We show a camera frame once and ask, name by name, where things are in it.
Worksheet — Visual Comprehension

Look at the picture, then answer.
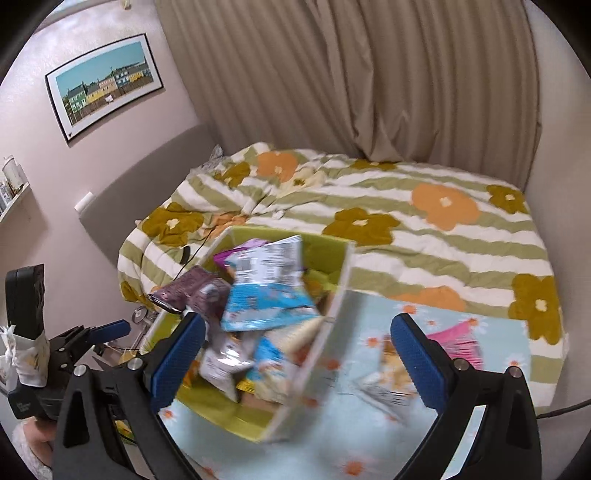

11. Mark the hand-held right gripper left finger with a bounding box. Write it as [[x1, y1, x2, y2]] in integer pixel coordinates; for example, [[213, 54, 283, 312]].
[[53, 313, 206, 480]]

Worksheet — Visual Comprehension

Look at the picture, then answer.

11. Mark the cream snack packet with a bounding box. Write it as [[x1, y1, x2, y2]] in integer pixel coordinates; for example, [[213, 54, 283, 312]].
[[259, 318, 324, 356]]

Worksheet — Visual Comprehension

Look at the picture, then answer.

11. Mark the framed wall picture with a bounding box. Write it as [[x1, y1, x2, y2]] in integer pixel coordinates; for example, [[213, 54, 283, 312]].
[[45, 32, 164, 145]]

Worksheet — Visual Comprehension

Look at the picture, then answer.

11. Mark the black charging cable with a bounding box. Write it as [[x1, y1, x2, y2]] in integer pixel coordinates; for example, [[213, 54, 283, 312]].
[[173, 222, 218, 282]]

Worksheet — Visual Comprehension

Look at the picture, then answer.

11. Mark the thick black cable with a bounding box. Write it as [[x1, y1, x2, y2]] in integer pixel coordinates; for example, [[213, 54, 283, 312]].
[[536, 399, 589, 420]]

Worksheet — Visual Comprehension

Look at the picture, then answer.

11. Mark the pink and white snack packet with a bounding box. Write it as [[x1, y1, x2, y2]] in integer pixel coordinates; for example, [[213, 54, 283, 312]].
[[427, 320, 485, 372]]

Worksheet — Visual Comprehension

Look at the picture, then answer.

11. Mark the person's left hand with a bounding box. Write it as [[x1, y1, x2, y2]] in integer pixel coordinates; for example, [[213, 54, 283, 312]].
[[21, 418, 58, 469]]

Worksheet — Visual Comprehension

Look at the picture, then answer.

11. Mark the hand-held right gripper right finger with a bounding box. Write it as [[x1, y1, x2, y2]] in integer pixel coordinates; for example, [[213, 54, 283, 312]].
[[390, 313, 541, 480]]

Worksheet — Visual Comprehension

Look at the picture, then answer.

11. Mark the beige snack packet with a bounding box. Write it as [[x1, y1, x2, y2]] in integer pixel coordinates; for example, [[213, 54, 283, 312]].
[[355, 337, 423, 423]]

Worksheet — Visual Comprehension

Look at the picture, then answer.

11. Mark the white jar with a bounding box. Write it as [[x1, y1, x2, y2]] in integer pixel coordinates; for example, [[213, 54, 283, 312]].
[[1, 156, 27, 190]]

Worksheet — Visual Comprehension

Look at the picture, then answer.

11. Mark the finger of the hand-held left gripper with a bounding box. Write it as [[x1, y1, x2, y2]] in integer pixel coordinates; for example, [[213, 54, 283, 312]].
[[90, 344, 139, 370], [48, 319, 132, 365]]

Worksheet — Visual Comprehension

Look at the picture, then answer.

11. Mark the silver white snack packet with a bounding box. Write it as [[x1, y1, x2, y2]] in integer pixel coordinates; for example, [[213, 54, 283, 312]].
[[198, 332, 259, 402]]

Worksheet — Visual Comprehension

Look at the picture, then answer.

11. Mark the grey headboard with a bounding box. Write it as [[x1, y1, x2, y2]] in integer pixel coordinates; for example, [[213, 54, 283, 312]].
[[78, 124, 222, 268]]

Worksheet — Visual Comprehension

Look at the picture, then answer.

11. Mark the white and blue snack packet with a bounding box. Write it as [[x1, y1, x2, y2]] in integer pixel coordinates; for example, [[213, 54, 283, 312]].
[[221, 234, 320, 332]]

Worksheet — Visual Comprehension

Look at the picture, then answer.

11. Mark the green cardboard box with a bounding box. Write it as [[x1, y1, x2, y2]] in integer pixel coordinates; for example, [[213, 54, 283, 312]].
[[139, 224, 356, 444]]

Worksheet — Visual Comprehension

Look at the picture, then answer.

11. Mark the white wall shelf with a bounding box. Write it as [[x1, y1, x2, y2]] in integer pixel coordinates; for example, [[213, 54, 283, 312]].
[[0, 182, 33, 222]]

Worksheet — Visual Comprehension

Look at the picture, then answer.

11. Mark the light blue daisy cloth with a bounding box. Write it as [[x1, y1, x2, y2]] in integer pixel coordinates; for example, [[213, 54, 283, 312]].
[[157, 288, 532, 480]]

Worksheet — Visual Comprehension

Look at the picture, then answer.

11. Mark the white floral cloth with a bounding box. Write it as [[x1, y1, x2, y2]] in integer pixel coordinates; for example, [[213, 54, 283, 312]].
[[0, 324, 51, 388]]

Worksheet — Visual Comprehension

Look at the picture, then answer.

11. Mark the chrome metal frame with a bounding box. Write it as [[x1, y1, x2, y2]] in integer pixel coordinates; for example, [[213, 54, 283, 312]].
[[131, 305, 160, 354]]

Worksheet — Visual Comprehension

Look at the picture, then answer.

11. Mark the dark brown snack packet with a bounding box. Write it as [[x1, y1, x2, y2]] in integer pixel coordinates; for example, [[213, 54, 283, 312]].
[[150, 265, 232, 328]]

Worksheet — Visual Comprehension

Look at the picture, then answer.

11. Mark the purple snack packet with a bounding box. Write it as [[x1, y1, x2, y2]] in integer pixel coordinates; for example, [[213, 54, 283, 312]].
[[212, 239, 269, 271]]

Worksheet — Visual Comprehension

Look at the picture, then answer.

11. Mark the green striped floral blanket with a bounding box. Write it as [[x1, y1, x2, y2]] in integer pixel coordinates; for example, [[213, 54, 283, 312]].
[[117, 142, 570, 407]]

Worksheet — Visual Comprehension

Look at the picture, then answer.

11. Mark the beige curtain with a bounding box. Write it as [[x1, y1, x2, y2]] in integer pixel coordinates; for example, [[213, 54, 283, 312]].
[[154, 0, 543, 190]]

